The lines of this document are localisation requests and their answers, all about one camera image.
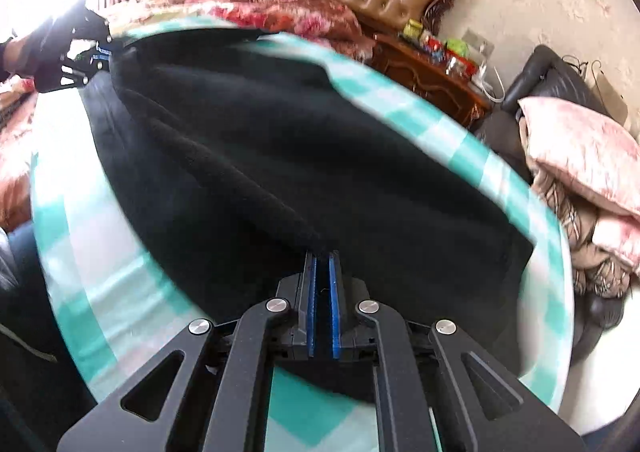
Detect black pants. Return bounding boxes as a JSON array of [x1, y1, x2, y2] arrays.
[[79, 28, 533, 374]]

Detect person's left hand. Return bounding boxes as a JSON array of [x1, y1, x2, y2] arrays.
[[1, 33, 43, 79]]

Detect teal white checkered cloth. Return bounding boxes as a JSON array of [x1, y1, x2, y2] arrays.
[[32, 33, 582, 451]]

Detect brown patterned folded blanket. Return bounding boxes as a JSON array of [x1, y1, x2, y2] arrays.
[[519, 116, 637, 300]]

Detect floral red pink quilt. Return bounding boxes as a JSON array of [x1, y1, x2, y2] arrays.
[[1, 0, 374, 232]]

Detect pink floral pillow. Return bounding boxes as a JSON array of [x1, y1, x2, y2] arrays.
[[518, 97, 639, 218]]

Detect dark wooden nightstand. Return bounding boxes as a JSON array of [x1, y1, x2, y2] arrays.
[[370, 34, 491, 130]]

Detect black leather armchair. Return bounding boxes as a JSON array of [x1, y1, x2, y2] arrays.
[[476, 45, 639, 363]]

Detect beige hanging bag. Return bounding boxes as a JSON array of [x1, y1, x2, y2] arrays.
[[590, 60, 630, 129]]

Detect green crumpled bag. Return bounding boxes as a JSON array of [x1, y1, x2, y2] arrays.
[[445, 38, 469, 58]]

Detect yellow lidded jar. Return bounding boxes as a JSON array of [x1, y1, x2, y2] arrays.
[[402, 19, 424, 42]]

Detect white charger with cable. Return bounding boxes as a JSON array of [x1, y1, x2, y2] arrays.
[[472, 60, 506, 104]]

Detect wall power outlet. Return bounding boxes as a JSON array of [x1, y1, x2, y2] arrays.
[[462, 28, 495, 58]]

